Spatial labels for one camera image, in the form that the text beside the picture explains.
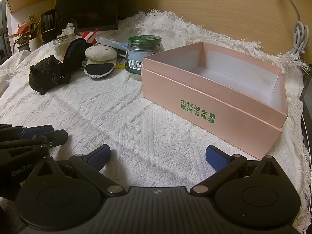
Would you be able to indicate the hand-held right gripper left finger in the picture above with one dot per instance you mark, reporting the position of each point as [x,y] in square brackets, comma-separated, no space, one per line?
[98,157]

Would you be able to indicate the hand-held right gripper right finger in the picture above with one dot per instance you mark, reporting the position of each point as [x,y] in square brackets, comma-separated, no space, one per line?
[215,157]

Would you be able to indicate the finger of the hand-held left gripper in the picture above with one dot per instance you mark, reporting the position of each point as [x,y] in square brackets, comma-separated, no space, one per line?
[36,129]
[56,136]

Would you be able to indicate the black plush toy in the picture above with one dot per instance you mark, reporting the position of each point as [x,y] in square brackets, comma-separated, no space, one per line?
[45,73]

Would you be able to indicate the black knit mitt white rim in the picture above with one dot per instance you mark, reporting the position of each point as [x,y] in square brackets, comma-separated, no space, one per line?
[97,69]

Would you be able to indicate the pink cardboard box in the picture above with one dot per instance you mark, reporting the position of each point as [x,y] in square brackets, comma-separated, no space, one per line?
[170,90]

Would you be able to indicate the white fringed woven blanket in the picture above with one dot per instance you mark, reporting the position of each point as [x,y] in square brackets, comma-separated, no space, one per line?
[109,117]

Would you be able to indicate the clear plastic container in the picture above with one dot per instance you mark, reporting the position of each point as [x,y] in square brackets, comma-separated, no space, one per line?
[61,45]

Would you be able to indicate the red leaf potted plant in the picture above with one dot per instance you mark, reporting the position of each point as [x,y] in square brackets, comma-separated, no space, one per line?
[22,35]

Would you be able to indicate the yellow grey scouring sponge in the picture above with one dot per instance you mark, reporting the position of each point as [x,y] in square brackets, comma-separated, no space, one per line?
[120,62]

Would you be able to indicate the black glossy pot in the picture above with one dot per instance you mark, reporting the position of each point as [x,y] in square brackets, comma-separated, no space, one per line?
[47,24]

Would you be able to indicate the red white striped item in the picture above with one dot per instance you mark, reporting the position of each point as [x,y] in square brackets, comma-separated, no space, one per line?
[89,35]

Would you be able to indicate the green lid glass jar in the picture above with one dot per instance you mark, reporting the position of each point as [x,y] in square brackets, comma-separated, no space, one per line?
[139,53]

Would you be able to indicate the black monitor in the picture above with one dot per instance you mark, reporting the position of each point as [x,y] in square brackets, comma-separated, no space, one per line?
[85,4]

